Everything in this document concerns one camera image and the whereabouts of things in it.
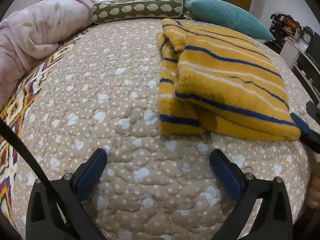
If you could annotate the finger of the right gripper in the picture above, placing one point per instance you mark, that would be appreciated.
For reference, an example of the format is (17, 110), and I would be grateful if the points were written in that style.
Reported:
(308, 137)
(313, 110)

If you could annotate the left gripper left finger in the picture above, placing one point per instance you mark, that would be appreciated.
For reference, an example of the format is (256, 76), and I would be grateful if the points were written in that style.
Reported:
(60, 214)

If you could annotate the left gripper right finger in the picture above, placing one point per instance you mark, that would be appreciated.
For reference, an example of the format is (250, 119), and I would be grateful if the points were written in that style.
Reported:
(274, 218)

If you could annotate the yellow striped knit sweater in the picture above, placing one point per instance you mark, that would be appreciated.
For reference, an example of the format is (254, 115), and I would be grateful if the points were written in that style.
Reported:
(219, 80)

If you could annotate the person right hand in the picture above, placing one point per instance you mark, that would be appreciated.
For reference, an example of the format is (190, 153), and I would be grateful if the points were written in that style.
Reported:
(313, 194)

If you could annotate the cluttered white shelf unit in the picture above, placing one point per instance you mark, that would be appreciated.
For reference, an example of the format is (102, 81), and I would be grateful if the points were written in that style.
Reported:
(301, 58)

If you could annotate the small desk clock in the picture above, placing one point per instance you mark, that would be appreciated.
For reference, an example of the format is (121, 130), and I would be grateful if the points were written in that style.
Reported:
(307, 34)

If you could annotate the beige dotted quilt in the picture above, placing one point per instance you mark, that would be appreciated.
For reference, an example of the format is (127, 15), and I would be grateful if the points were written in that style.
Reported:
(104, 94)

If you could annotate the olive hedgehog bolster pillow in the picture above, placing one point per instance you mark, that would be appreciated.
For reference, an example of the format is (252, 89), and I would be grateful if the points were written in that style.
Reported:
(108, 11)

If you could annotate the pink floral comforter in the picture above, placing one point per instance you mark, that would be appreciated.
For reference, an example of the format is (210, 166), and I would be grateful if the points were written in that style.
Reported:
(31, 34)

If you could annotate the pink round headboard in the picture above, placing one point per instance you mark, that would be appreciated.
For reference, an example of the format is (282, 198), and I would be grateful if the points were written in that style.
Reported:
(18, 5)

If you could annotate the teal corduroy pillow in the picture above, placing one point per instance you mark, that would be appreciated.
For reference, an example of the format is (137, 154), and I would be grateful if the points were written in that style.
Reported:
(227, 15)

